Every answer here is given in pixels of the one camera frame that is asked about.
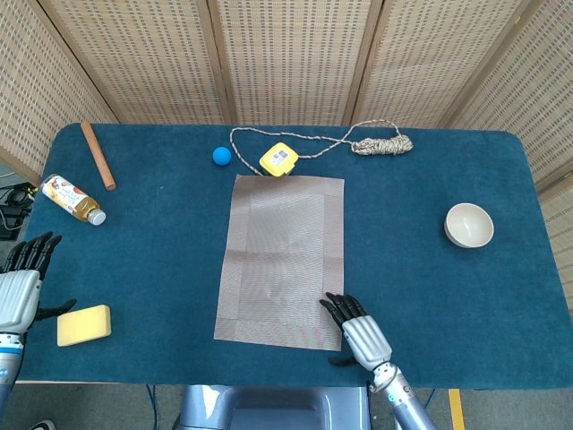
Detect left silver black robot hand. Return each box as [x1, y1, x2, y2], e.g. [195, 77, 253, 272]
[0, 231, 78, 335]

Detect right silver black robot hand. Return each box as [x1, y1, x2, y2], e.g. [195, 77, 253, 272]
[319, 292, 394, 372]

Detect woven grey placemat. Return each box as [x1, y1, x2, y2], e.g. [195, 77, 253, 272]
[213, 174, 346, 352]

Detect cream ceramic bowl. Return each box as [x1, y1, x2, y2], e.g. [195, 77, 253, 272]
[444, 202, 495, 249]

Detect blue carpet table cover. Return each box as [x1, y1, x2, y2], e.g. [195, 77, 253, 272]
[0, 123, 573, 390]

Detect yellow sponge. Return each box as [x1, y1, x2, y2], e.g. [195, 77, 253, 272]
[56, 304, 113, 348]

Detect black equipment on floor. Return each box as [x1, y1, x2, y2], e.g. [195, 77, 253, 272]
[0, 182, 37, 241]

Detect blue-grey robot torso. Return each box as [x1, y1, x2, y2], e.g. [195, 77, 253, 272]
[172, 383, 373, 430]

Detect tea bottle with white cap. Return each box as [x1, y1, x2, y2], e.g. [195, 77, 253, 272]
[40, 173, 107, 226]

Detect yellow floor tape strip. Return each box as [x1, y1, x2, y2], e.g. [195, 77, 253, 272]
[448, 388, 465, 430]

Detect brown wooden dowel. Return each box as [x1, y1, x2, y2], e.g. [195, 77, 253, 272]
[80, 121, 117, 192]

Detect green box with yellow lid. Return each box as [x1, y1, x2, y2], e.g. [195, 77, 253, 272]
[259, 142, 300, 179]

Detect woven bamboo folding screen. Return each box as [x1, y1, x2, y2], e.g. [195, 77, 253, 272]
[0, 0, 573, 310]

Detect speckled beige rope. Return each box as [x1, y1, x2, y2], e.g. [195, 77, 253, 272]
[229, 118, 415, 176]

